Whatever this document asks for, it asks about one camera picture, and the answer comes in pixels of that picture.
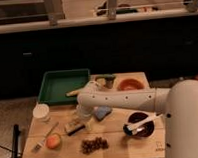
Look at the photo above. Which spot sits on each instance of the metal fork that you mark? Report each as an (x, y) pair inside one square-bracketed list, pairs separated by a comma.
[(40, 144)]

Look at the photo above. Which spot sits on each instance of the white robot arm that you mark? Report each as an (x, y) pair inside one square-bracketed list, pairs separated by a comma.
[(179, 105)]

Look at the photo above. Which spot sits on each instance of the wooden board eraser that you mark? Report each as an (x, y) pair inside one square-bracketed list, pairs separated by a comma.
[(74, 126)]

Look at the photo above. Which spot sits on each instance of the black pole stand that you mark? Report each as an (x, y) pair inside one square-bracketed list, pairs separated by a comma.
[(15, 142)]

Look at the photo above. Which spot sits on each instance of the white plastic cup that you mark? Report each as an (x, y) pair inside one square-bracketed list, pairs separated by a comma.
[(41, 112)]

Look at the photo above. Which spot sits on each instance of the bunch of dark grapes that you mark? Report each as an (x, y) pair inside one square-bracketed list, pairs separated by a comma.
[(89, 146)]

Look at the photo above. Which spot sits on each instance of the blue sponge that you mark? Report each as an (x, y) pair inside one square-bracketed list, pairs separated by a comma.
[(101, 112)]

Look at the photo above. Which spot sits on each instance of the orange peach fruit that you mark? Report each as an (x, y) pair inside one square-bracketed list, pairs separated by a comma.
[(53, 141)]

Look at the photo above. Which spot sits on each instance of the orange bowl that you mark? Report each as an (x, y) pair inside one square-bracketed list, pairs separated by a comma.
[(130, 84)]

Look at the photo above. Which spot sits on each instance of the corn cob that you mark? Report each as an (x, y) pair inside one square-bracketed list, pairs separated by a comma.
[(73, 93)]

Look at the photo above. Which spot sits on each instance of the green plastic tray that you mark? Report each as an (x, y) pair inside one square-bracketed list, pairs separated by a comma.
[(55, 85)]

